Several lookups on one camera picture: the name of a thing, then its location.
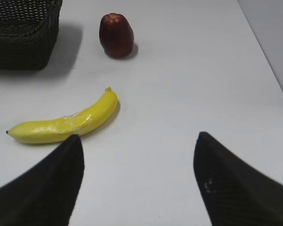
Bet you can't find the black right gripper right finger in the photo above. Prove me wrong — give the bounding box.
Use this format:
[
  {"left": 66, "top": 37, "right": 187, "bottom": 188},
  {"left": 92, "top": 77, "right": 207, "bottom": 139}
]
[{"left": 193, "top": 132, "right": 283, "bottom": 226}]

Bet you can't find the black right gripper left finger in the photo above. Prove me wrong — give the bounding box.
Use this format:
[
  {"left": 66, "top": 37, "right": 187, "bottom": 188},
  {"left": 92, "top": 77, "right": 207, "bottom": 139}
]
[{"left": 0, "top": 135, "right": 84, "bottom": 226}]

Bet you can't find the black wicker basket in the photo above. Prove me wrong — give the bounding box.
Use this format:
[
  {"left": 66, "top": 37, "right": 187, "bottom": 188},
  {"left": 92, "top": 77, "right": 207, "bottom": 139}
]
[{"left": 0, "top": 0, "right": 62, "bottom": 70}]

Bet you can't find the dark red apple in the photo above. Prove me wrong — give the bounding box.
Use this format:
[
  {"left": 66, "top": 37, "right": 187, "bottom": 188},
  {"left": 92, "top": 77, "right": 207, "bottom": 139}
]
[{"left": 99, "top": 13, "right": 134, "bottom": 57}]

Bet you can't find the yellow banana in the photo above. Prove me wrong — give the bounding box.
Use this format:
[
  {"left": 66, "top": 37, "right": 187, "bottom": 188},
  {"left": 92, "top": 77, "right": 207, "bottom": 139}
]
[{"left": 6, "top": 87, "right": 118, "bottom": 144}]

